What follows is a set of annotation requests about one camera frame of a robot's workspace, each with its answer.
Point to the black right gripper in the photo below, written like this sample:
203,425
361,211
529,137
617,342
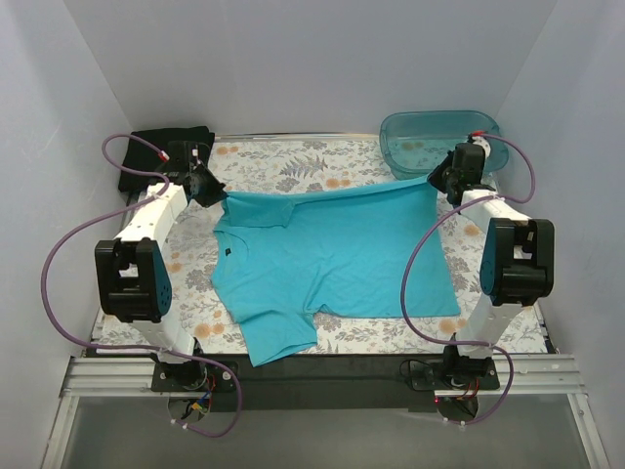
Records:
443,174

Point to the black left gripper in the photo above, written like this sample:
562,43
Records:
209,185

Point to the turquoise t-shirt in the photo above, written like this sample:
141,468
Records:
366,252

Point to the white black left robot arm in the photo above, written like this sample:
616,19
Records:
133,281

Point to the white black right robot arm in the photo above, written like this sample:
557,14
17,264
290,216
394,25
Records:
518,259

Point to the teal transparent plastic bin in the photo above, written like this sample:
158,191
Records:
414,143

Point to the folded black t-shirt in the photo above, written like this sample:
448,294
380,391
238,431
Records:
140,157

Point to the floral patterned table mat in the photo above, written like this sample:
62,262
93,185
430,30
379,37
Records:
294,166

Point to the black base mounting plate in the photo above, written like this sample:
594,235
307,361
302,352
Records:
327,381

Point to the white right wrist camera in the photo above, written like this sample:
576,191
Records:
478,138

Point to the aluminium frame rail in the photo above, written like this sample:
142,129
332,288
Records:
539,418

